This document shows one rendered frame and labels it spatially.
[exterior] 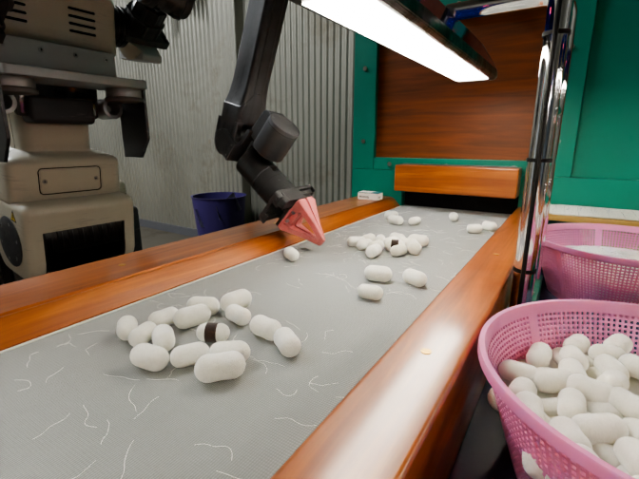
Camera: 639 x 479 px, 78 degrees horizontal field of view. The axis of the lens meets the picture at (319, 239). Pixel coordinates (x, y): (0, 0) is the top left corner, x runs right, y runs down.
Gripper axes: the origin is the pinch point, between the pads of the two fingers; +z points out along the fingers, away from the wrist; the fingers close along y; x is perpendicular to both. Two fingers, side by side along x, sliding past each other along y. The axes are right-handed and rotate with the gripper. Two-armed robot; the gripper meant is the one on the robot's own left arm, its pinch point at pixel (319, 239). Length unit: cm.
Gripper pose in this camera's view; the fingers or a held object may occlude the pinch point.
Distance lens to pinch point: 65.5
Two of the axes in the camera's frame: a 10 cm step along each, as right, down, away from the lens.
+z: 6.4, 7.3, -2.3
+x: -5.5, 6.5, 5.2
